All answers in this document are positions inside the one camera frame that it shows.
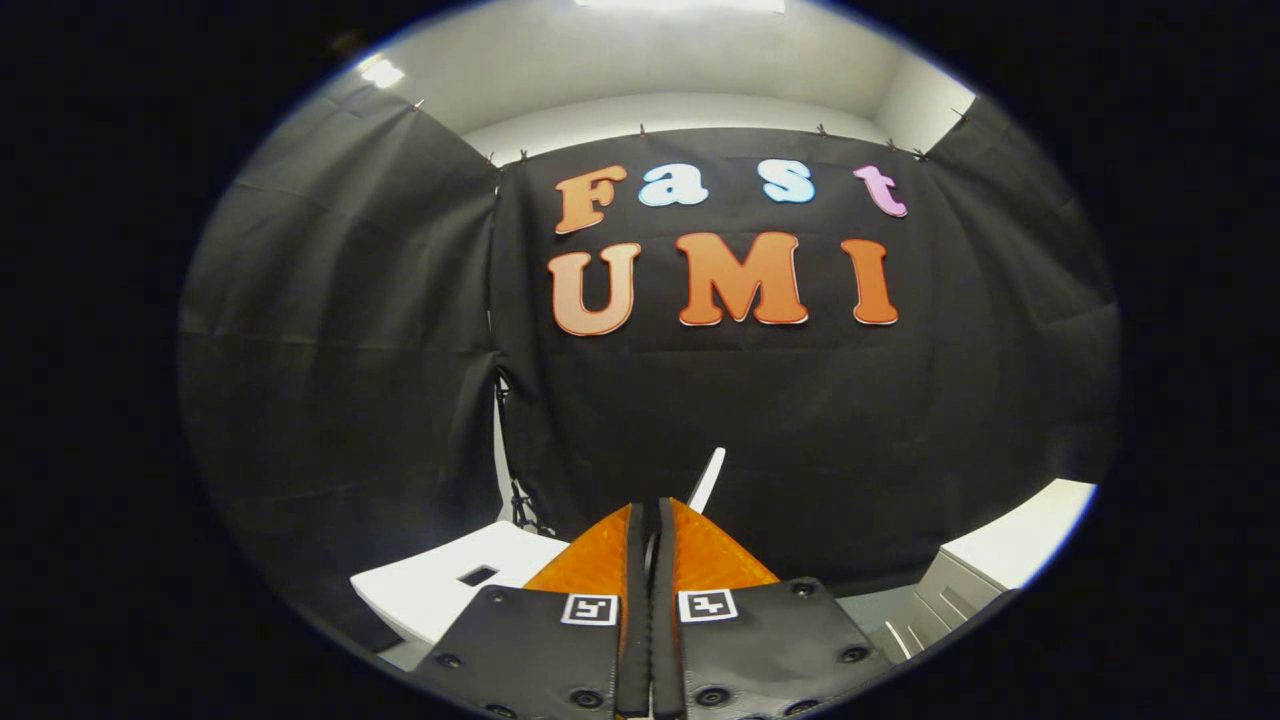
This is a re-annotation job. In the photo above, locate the white toilet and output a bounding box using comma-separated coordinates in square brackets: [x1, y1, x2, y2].
[350, 520, 571, 671]

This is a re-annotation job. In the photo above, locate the large ceiling light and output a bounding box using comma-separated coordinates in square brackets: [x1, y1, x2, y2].
[575, 0, 786, 15]

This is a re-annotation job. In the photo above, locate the black backdrop cloth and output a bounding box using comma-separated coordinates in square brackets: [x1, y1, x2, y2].
[178, 80, 1121, 651]

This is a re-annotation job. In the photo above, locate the white drawer cabinet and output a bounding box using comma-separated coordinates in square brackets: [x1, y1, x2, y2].
[865, 478, 1099, 666]

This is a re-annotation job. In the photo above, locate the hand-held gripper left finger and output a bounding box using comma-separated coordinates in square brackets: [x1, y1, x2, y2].
[412, 500, 651, 720]

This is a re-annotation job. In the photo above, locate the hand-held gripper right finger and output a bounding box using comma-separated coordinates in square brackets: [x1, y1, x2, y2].
[652, 497, 894, 720]

